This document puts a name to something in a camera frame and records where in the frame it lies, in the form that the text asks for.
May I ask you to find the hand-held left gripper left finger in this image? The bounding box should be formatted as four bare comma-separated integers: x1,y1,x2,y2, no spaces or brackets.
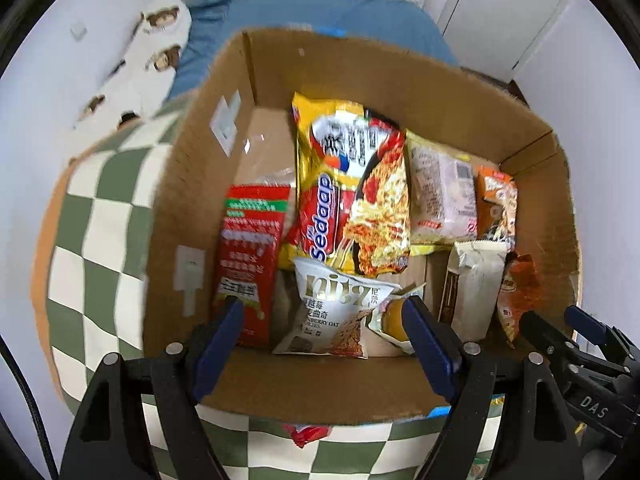
60,296,246,480

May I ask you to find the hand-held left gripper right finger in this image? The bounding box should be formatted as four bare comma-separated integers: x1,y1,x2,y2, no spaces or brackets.
401,296,586,480

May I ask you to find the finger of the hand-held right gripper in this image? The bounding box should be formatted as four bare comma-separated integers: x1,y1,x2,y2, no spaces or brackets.
520,311,588,376
565,305,633,371

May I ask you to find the braised egg packet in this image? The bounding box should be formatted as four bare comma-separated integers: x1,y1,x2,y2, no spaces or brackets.
367,285,426,356

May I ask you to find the orange snack packet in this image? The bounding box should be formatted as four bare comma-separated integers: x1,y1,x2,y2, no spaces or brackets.
497,252,541,346

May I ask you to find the white wafer bar packet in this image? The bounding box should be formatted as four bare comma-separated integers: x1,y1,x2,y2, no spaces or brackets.
438,240,508,346

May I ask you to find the red ketchup packet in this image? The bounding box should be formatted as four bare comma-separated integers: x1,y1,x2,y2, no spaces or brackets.
212,184,296,348

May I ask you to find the silver cookie packet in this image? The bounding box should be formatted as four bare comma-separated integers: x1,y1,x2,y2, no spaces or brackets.
272,257,401,359

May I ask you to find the panda print snack packet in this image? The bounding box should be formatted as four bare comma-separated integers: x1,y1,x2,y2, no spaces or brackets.
475,165,518,253

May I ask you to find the clear pink snack packet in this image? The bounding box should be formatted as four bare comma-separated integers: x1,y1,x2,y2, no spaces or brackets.
405,129,480,247

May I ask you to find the yellow instant noodle packet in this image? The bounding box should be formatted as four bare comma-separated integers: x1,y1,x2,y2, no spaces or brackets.
278,91,413,278

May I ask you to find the cardboard box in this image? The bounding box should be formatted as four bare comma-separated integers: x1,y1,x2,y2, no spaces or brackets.
142,27,583,428

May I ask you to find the red triangular snack packet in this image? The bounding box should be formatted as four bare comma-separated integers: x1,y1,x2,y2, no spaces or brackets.
282,424,333,448

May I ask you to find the green white checkered mat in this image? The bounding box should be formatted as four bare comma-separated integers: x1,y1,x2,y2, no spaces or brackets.
30,95,506,480

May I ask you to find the bear print pillow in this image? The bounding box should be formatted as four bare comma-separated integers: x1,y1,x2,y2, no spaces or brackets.
72,0,193,131

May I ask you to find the white door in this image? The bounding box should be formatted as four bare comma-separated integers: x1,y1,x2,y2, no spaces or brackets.
437,0,576,83

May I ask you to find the blue bed sheet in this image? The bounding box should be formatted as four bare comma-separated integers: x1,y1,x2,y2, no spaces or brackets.
167,0,461,103

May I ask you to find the black cable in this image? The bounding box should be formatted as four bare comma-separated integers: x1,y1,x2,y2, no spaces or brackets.
0,335,61,480

